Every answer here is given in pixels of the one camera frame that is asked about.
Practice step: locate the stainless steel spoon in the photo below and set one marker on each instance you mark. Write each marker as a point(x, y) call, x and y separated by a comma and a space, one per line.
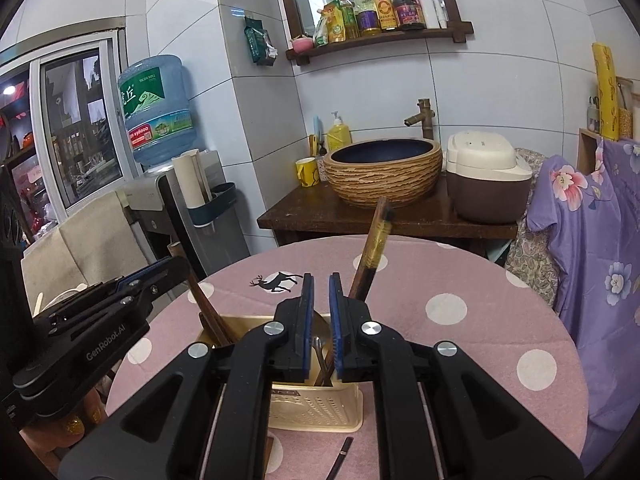
point(323, 379)

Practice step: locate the blue water jug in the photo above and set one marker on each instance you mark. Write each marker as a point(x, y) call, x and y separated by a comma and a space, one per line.
point(156, 109)

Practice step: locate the yellow oil bottle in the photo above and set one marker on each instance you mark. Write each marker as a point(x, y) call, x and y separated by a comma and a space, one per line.
point(386, 15)

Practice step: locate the white brown rice cooker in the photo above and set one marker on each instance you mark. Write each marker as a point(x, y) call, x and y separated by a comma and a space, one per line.
point(488, 182)

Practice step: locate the paper cup stack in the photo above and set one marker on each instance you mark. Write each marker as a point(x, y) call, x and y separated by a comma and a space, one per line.
point(192, 179)

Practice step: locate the green hanging packet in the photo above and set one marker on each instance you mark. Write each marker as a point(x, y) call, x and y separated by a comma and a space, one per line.
point(262, 51)

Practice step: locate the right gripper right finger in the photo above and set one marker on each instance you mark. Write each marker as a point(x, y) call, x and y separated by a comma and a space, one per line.
point(439, 415)

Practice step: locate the sliding glass window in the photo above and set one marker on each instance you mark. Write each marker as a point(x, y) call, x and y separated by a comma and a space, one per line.
point(62, 134)

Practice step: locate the yellow rolled mat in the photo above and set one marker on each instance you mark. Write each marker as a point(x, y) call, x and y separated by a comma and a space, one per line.
point(607, 91)

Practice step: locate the brown wooden chopstick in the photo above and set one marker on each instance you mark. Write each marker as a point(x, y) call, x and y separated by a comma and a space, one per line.
point(199, 296)

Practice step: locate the purple floral cloth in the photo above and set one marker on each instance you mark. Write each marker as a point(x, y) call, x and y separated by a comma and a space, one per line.
point(592, 221)

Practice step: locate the person left hand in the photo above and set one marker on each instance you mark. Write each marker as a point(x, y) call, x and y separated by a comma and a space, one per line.
point(45, 437)

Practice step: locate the yellow mug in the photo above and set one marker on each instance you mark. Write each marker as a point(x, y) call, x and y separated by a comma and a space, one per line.
point(307, 172)

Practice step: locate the dark wooden counter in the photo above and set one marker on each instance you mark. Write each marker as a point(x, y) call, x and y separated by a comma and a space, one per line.
point(318, 211)

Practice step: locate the dark soy sauce bottle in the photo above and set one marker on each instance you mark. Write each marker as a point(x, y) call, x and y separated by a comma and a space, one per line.
point(409, 15)

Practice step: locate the cream plastic utensil holder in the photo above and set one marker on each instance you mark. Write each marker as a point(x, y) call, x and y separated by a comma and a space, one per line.
point(305, 407)

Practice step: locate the water dispenser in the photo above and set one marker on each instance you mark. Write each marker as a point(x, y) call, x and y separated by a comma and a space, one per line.
point(210, 236)

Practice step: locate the yellow soap dispenser bottle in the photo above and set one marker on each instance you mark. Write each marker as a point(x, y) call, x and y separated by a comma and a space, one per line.
point(339, 134)

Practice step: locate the bronze faucet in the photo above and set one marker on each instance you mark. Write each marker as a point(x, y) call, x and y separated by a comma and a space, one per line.
point(424, 118)

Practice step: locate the black chopstick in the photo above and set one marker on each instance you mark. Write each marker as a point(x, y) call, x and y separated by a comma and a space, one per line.
point(340, 458)
point(369, 261)

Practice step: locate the wicker textured sink basin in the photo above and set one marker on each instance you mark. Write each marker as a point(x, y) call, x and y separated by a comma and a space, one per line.
point(401, 170)

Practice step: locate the pink polka dot tablecloth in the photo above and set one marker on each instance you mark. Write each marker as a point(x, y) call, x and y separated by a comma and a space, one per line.
point(428, 292)

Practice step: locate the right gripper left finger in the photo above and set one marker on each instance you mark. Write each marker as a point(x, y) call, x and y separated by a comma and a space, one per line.
point(205, 414)

